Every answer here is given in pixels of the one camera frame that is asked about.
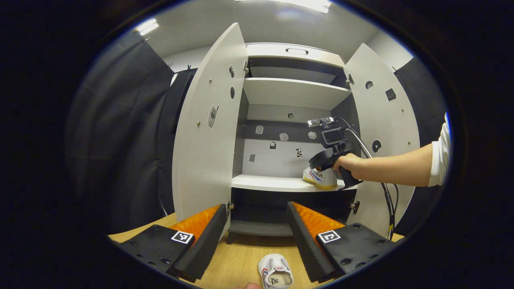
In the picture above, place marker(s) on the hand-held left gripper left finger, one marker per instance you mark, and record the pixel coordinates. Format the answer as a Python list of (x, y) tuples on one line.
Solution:
[(209, 241)]

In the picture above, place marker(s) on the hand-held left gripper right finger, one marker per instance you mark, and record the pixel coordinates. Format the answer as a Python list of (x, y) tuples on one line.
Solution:
[(303, 245)]

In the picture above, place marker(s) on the white shoe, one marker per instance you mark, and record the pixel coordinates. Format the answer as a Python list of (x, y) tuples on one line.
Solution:
[(319, 176), (273, 269)]

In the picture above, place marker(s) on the white cabinet door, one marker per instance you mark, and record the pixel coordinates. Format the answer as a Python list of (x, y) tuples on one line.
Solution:
[(385, 120), (209, 160)]

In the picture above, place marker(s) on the white shoe cabinet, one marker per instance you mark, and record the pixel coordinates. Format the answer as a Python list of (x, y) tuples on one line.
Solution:
[(277, 160)]

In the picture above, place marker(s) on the white cabinet shelf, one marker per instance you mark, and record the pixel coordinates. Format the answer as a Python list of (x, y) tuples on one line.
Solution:
[(293, 92), (273, 182)]

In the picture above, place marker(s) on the black backdrop cloth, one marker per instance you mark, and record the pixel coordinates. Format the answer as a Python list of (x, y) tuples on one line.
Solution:
[(116, 132), (168, 132), (421, 104)]

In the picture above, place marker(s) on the ceiling light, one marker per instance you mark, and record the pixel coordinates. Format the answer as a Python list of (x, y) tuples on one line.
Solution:
[(289, 3), (146, 27)]

